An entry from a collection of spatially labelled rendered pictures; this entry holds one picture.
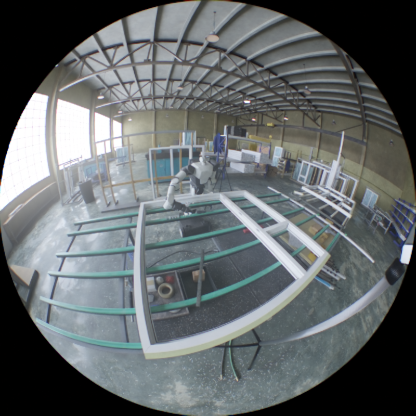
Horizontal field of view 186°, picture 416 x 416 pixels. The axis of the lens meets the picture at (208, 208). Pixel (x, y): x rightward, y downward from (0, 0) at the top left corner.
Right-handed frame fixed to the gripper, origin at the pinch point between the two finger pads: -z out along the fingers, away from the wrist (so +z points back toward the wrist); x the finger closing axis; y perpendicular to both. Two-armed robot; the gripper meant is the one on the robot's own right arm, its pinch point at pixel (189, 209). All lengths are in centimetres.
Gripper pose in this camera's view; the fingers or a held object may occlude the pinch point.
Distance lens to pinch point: 132.9
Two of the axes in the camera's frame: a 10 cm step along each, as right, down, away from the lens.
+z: -8.2, -2.5, -5.2
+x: -3.7, -4.8, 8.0
